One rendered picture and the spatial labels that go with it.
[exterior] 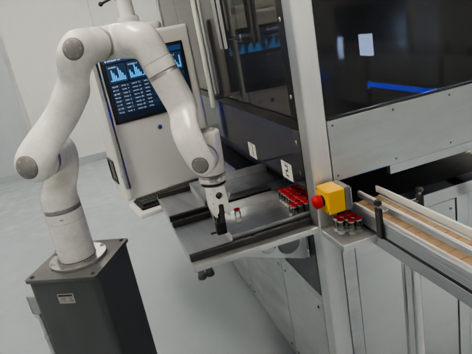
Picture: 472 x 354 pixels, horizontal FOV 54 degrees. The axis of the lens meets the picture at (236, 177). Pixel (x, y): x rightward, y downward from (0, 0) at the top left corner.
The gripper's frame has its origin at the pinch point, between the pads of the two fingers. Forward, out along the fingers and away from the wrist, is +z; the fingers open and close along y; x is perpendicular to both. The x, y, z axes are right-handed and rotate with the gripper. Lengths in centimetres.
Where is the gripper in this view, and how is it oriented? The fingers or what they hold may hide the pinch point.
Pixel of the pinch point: (220, 227)
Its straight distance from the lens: 144.7
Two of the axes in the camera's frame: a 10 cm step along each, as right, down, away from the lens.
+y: -3.1, -2.7, 9.1
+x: -9.4, 2.3, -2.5
